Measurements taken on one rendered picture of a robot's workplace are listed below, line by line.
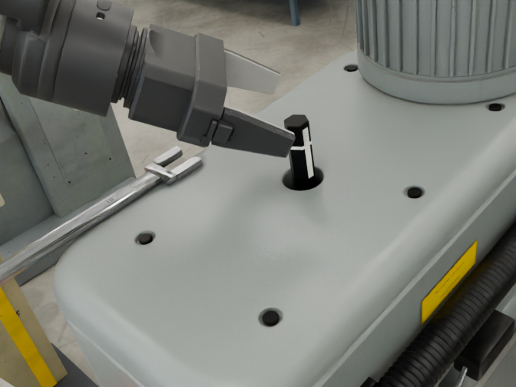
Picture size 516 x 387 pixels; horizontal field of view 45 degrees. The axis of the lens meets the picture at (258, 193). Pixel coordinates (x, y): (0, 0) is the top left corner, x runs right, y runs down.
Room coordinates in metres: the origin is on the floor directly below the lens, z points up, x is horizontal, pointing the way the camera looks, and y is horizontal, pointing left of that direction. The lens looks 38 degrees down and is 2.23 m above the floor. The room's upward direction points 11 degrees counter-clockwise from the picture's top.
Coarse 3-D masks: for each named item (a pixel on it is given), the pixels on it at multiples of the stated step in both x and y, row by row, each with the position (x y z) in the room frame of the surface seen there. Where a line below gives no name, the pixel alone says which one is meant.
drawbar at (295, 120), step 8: (288, 120) 0.45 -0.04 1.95; (296, 120) 0.45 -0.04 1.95; (304, 120) 0.45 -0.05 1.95; (288, 128) 0.44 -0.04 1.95; (296, 128) 0.44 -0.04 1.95; (304, 128) 0.44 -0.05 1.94; (296, 136) 0.44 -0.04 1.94; (296, 144) 0.44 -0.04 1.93; (296, 152) 0.44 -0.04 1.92; (304, 152) 0.44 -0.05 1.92; (312, 152) 0.44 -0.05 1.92; (296, 160) 0.44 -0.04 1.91; (304, 160) 0.44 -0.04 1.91; (312, 160) 0.44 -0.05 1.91; (296, 168) 0.44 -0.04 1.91; (304, 168) 0.44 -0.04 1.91; (296, 176) 0.44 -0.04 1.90; (304, 176) 0.44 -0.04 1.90; (296, 184) 0.44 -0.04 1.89; (304, 184) 0.44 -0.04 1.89; (312, 184) 0.44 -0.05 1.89
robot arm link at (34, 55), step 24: (0, 0) 0.42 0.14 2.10; (24, 0) 0.42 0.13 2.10; (48, 0) 0.45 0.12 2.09; (72, 0) 0.46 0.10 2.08; (0, 24) 0.44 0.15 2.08; (24, 24) 0.43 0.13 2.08; (48, 24) 0.44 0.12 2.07; (0, 48) 0.44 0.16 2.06; (24, 48) 0.43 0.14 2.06; (48, 48) 0.43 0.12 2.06; (24, 72) 0.43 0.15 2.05; (48, 72) 0.42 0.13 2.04; (48, 96) 0.43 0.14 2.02
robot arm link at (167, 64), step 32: (96, 0) 0.47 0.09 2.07; (96, 32) 0.44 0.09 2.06; (128, 32) 0.44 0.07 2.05; (160, 32) 0.49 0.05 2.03; (64, 64) 0.43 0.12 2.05; (96, 64) 0.43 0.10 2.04; (128, 64) 0.44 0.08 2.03; (160, 64) 0.43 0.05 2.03; (192, 64) 0.45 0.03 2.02; (224, 64) 0.46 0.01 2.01; (64, 96) 0.43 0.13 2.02; (96, 96) 0.42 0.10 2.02; (128, 96) 0.44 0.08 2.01; (160, 96) 0.42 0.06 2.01; (192, 96) 0.41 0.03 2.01; (224, 96) 0.41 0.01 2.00; (192, 128) 0.40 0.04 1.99
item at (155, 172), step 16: (160, 160) 0.51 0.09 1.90; (192, 160) 0.50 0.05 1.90; (144, 176) 0.49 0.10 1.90; (160, 176) 0.48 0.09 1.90; (176, 176) 0.48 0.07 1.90; (128, 192) 0.47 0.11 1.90; (144, 192) 0.47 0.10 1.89; (96, 208) 0.45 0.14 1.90; (112, 208) 0.45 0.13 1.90; (64, 224) 0.44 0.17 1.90; (80, 224) 0.43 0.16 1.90; (96, 224) 0.44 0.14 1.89; (48, 240) 0.42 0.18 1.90; (64, 240) 0.42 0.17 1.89; (16, 256) 0.41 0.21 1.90; (32, 256) 0.40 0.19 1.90; (0, 272) 0.39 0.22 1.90; (16, 272) 0.39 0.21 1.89
